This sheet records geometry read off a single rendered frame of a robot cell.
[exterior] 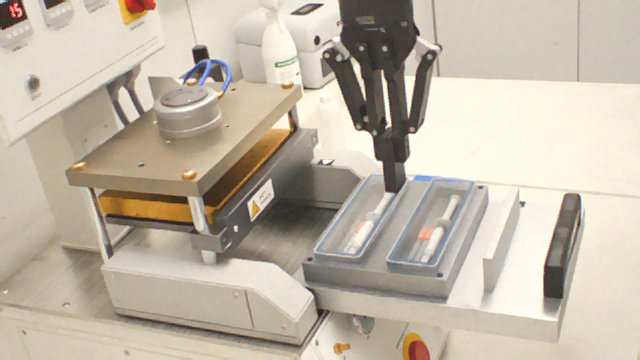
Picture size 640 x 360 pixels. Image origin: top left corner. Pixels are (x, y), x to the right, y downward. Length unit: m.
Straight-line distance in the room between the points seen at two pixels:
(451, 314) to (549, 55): 2.60
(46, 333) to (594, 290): 0.76
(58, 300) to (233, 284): 0.28
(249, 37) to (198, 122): 1.01
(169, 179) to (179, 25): 1.04
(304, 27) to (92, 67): 0.88
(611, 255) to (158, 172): 0.73
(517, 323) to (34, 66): 0.60
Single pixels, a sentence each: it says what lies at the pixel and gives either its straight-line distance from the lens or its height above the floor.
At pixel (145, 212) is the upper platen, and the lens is 0.94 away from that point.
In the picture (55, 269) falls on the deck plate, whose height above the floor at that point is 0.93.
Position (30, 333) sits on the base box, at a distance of 1.11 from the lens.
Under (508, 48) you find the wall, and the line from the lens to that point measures 3.39.
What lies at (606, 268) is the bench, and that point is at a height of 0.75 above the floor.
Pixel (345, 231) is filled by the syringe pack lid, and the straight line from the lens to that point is 0.89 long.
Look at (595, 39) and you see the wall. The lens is 3.31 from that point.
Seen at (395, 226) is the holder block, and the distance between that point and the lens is 0.91.
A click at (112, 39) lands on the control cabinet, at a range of 1.06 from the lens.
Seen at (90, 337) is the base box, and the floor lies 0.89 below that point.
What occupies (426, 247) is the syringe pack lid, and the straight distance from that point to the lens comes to 0.85.
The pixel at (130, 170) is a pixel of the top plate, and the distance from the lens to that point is 0.89.
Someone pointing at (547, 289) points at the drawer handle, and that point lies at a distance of 0.82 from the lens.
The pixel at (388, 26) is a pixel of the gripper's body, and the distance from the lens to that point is 0.80.
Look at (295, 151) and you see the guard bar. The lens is 1.00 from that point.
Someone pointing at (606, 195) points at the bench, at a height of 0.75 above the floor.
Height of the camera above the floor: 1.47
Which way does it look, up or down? 28 degrees down
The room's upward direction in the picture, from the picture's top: 9 degrees counter-clockwise
